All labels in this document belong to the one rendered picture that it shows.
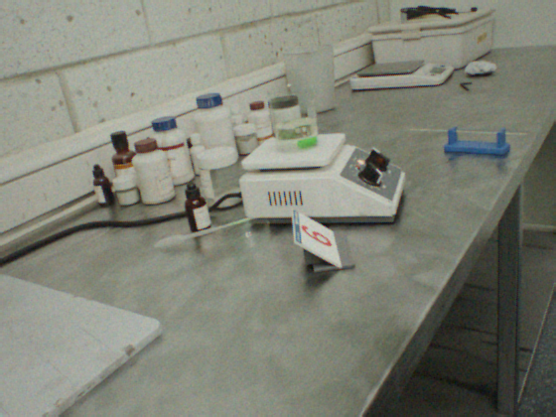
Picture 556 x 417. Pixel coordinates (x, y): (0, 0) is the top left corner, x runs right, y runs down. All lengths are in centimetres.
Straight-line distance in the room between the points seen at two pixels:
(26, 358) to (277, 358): 24
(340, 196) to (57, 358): 37
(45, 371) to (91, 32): 68
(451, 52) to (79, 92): 109
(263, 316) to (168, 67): 74
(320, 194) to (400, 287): 19
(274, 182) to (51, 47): 49
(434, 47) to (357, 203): 109
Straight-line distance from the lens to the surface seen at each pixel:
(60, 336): 58
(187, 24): 123
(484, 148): 92
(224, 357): 49
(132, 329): 54
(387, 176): 73
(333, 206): 68
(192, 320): 55
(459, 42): 170
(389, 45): 177
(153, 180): 88
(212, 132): 100
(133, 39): 111
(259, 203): 71
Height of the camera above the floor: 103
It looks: 22 degrees down
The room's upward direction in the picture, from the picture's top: 9 degrees counter-clockwise
